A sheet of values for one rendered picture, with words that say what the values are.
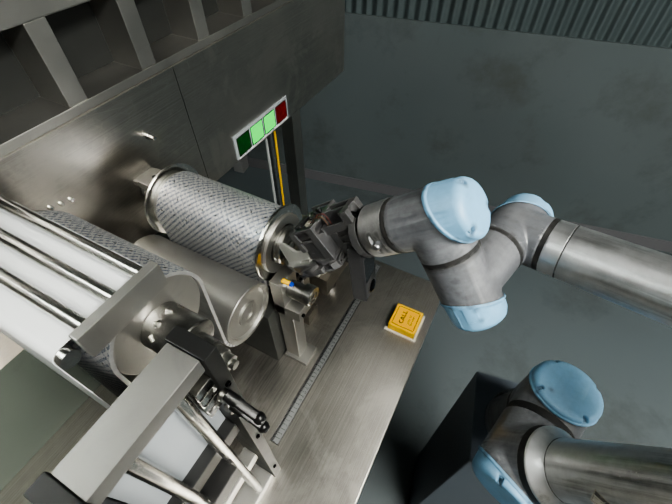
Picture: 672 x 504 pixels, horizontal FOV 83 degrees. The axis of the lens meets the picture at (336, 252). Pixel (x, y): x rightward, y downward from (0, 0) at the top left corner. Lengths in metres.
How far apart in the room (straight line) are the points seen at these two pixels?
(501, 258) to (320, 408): 0.56
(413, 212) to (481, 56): 1.80
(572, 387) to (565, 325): 1.58
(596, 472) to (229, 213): 0.64
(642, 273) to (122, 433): 0.54
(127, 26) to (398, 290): 0.82
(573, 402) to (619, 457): 0.18
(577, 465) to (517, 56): 1.87
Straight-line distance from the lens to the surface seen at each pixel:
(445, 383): 1.96
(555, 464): 0.67
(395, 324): 0.98
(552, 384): 0.77
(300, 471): 0.88
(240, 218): 0.67
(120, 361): 0.53
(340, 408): 0.91
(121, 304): 0.43
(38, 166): 0.76
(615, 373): 2.34
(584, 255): 0.54
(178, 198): 0.76
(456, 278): 0.46
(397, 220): 0.45
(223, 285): 0.68
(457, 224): 0.42
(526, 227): 0.56
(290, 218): 0.68
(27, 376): 0.93
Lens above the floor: 1.77
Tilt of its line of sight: 50 degrees down
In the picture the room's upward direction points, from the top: straight up
